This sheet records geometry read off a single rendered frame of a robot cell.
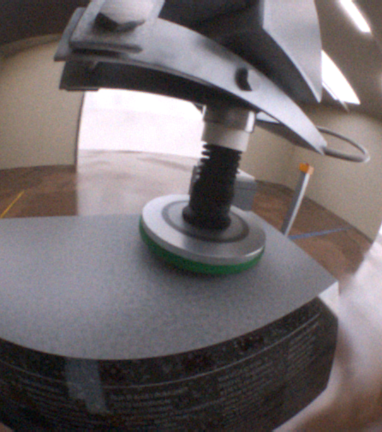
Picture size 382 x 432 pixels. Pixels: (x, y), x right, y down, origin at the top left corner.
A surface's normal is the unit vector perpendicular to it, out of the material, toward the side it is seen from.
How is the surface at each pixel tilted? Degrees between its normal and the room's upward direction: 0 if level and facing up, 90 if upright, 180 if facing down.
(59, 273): 0
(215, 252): 0
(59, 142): 90
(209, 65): 90
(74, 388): 45
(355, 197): 90
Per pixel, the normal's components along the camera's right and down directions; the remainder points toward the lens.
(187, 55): 0.60, 0.44
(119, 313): 0.18, -0.89
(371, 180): -0.92, 0.00
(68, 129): 0.35, 0.45
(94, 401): 0.37, -0.31
